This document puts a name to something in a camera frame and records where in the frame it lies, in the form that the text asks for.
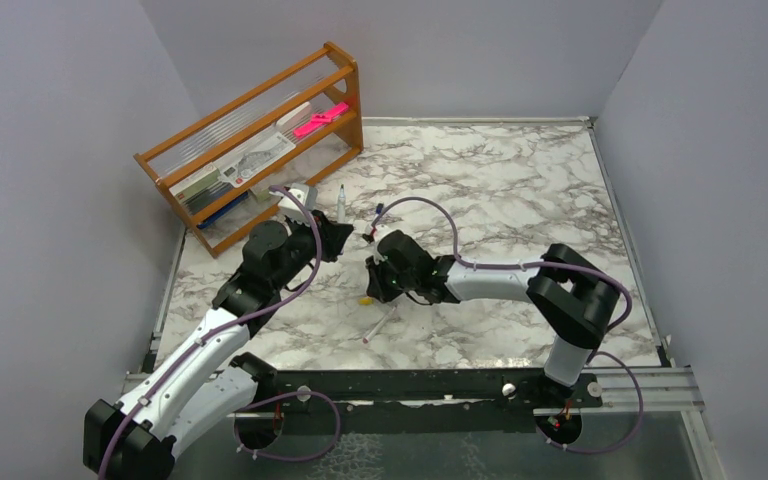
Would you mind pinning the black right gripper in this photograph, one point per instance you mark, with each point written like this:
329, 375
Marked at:
375, 287

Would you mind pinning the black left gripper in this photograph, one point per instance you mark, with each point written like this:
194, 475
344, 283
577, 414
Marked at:
334, 235

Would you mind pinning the white blue marker pen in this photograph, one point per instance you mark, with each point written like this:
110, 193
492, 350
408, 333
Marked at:
341, 205

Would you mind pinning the white red-tipped marker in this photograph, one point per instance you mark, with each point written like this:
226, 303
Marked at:
379, 325

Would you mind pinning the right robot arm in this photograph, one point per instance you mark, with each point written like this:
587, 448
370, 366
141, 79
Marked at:
575, 298

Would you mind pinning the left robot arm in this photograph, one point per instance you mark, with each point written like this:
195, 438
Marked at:
141, 435

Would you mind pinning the white calculator box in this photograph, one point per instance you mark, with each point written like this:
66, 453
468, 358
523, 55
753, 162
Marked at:
251, 157

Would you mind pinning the pink plastic tool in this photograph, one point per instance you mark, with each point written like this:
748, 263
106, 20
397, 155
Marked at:
319, 120

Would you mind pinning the white eraser block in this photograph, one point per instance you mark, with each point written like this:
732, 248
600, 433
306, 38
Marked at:
292, 119

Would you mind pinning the wooden shelf rack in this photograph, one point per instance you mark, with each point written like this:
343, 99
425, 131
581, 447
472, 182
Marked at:
326, 77

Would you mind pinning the green white book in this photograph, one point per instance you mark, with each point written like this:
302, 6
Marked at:
198, 190

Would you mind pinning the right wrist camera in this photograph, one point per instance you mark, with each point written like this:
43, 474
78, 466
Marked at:
375, 233

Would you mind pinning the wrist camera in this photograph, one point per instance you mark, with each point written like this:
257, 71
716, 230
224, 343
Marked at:
375, 233
298, 199

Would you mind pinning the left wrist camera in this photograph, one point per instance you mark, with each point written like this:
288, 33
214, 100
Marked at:
298, 199

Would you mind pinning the black mounting rail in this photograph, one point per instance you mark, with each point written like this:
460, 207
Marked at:
312, 402

